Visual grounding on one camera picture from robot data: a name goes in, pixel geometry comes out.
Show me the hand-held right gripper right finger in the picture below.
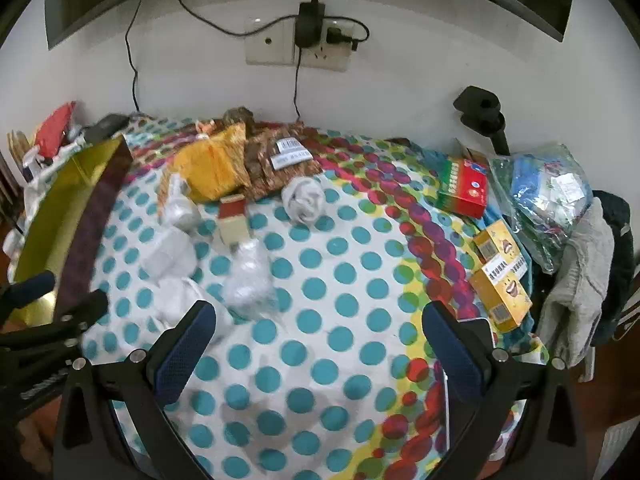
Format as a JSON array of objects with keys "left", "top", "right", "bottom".
[{"left": 422, "top": 301, "right": 591, "bottom": 480}]

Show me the red and green box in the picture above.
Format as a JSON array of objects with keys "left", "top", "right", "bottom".
[{"left": 435, "top": 156, "right": 490, "bottom": 218}]

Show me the multicoloured sock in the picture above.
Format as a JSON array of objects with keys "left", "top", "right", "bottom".
[{"left": 222, "top": 106, "right": 256, "bottom": 126}]

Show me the red bag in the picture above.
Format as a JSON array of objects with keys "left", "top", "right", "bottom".
[{"left": 32, "top": 102, "right": 76, "bottom": 158}]

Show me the black cable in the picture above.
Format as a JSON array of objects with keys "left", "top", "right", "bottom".
[
  {"left": 175, "top": 0, "right": 301, "bottom": 38},
  {"left": 124, "top": 0, "right": 146, "bottom": 113},
  {"left": 292, "top": 50, "right": 303, "bottom": 122}
]

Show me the black set-top device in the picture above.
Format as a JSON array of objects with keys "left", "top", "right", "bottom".
[{"left": 82, "top": 114, "right": 131, "bottom": 141}]

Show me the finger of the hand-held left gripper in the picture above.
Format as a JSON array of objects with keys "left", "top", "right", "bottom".
[
  {"left": 0, "top": 290, "right": 110, "bottom": 361},
  {"left": 0, "top": 270, "right": 57, "bottom": 311}
]

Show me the yellow medicine box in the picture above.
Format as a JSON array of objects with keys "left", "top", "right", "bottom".
[
  {"left": 472, "top": 219, "right": 528, "bottom": 278},
  {"left": 467, "top": 260, "right": 533, "bottom": 333}
]

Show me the gold tin box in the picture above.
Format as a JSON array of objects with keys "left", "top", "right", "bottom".
[{"left": 7, "top": 135, "right": 133, "bottom": 328}]

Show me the black plug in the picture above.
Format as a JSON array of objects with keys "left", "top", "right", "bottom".
[{"left": 327, "top": 27, "right": 361, "bottom": 53}]

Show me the white wall socket panel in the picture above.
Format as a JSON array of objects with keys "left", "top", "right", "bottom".
[{"left": 244, "top": 15, "right": 351, "bottom": 72}]

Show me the black clamp mount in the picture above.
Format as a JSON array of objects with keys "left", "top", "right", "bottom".
[{"left": 452, "top": 86, "right": 511, "bottom": 156}]

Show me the polka dot tablecloth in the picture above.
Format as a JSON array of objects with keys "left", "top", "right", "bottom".
[{"left": 80, "top": 115, "right": 551, "bottom": 480}]

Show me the brown snack bag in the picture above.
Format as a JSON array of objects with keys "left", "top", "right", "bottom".
[{"left": 242, "top": 122, "right": 326, "bottom": 201}]

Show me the grey towel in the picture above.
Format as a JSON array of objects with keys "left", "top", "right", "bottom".
[{"left": 537, "top": 200, "right": 615, "bottom": 368}]

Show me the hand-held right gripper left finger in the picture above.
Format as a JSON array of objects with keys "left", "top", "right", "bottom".
[{"left": 52, "top": 300, "right": 217, "bottom": 480}]

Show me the clear plastic bag of packets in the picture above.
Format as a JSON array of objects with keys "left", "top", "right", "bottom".
[{"left": 489, "top": 144, "right": 593, "bottom": 273}]

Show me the orange snack bag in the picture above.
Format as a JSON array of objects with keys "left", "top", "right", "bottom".
[{"left": 172, "top": 122, "right": 251, "bottom": 203}]

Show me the black power adapter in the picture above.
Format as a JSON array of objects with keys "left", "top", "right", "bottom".
[{"left": 294, "top": 0, "right": 327, "bottom": 51}]

